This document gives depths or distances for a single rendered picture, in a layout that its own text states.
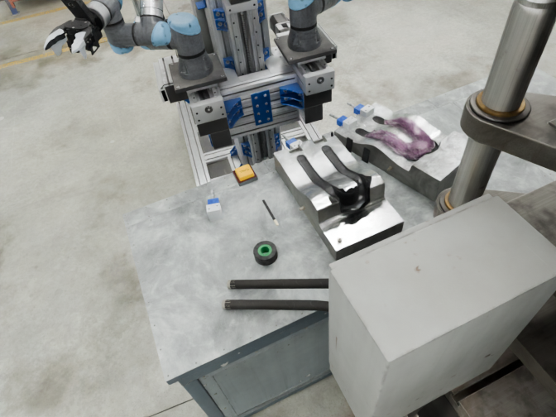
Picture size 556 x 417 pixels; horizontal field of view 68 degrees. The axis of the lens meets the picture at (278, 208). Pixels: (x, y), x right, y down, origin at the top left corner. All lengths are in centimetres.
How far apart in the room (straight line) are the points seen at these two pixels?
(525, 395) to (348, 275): 84
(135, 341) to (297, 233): 119
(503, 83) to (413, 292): 35
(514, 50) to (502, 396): 91
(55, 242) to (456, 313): 263
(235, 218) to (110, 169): 183
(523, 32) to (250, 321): 101
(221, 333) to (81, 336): 129
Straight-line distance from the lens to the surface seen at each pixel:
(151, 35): 154
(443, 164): 159
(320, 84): 189
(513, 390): 135
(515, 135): 75
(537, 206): 100
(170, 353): 134
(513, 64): 72
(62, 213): 311
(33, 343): 262
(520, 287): 64
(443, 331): 58
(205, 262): 146
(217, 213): 154
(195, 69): 184
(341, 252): 138
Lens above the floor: 198
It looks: 49 degrees down
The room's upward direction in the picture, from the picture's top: 8 degrees counter-clockwise
